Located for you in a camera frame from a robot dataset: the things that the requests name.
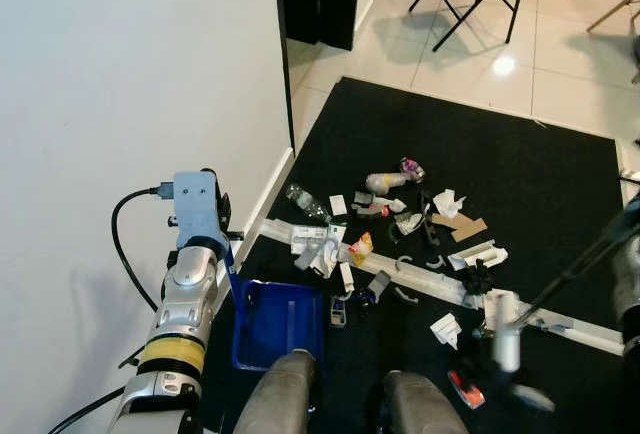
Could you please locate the blue plastic dustpan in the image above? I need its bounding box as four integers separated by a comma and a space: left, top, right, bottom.
224, 242, 327, 373

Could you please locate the black handled broom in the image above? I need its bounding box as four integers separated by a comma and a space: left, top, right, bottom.
478, 206, 640, 411

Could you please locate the black foam floor mat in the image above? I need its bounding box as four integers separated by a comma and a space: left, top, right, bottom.
204, 76, 628, 434

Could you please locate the clear plastic bottle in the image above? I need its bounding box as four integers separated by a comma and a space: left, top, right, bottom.
286, 183, 332, 224

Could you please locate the white printed packaging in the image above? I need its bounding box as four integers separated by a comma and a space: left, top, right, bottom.
291, 223, 348, 278

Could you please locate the yellow snack wrapper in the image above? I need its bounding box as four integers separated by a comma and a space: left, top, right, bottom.
347, 231, 375, 268

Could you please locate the white bottle with purple cap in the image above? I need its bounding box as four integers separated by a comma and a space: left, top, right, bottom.
364, 158, 427, 196

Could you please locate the dark grey small box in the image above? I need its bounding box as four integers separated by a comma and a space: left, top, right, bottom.
367, 271, 394, 301

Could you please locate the grey left robot leg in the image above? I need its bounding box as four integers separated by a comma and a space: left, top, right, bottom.
234, 350, 322, 434

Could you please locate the grey robot leg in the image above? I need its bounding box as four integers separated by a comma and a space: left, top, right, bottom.
234, 350, 322, 434
382, 370, 472, 434

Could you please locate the long white plastic strip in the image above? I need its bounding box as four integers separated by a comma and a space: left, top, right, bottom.
261, 218, 624, 356

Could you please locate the crumpled white tissue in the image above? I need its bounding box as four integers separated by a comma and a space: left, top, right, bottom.
432, 188, 469, 221

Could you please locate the brown cardboard piece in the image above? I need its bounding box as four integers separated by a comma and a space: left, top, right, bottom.
448, 213, 490, 244

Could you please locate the small white box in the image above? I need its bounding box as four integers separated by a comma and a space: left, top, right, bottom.
429, 313, 464, 349

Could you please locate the open white carton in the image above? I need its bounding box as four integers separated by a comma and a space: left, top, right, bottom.
448, 240, 509, 272

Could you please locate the black tangled clump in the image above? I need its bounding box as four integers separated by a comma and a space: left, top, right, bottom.
461, 261, 497, 301

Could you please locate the grey right robot leg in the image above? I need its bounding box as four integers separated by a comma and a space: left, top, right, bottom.
382, 370, 472, 434

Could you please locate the chair with wooden legs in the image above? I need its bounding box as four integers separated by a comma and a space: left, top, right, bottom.
586, 0, 640, 85

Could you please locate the small red packet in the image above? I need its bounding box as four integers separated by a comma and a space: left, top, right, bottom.
448, 369, 487, 411

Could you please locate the white cylindrical container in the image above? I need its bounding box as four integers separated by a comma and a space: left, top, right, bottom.
495, 292, 523, 374

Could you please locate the light blue left wrist camera mount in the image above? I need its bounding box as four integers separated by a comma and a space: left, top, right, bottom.
172, 171, 224, 251

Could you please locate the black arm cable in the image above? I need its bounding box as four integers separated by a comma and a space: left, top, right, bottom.
110, 186, 177, 312

